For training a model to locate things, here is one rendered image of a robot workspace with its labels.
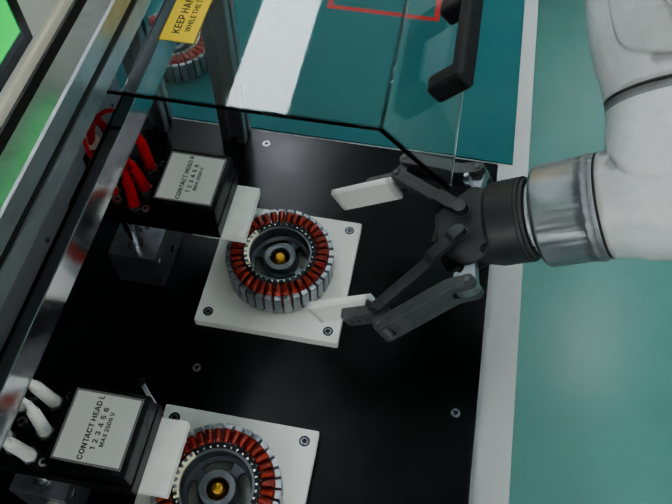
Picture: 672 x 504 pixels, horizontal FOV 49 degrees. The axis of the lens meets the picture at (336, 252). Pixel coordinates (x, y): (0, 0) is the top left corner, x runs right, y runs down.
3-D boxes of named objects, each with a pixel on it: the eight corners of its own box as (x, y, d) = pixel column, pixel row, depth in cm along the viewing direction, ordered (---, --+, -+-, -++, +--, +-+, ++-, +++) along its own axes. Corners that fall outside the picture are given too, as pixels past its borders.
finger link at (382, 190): (390, 181, 74) (391, 175, 74) (330, 194, 77) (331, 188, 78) (403, 199, 76) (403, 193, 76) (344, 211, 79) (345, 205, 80)
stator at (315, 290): (342, 234, 82) (342, 214, 79) (323, 323, 76) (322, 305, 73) (243, 219, 83) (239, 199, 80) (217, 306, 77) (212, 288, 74)
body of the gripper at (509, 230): (549, 281, 64) (449, 294, 69) (550, 203, 69) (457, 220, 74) (521, 233, 59) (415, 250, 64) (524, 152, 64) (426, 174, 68)
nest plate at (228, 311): (361, 229, 84) (361, 223, 83) (337, 348, 76) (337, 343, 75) (232, 209, 85) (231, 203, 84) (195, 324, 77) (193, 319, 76)
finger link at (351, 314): (397, 309, 67) (393, 339, 66) (349, 315, 70) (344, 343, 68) (390, 301, 66) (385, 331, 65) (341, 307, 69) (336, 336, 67)
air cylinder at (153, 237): (185, 230, 84) (176, 201, 79) (165, 287, 80) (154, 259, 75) (142, 223, 84) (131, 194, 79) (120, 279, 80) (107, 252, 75)
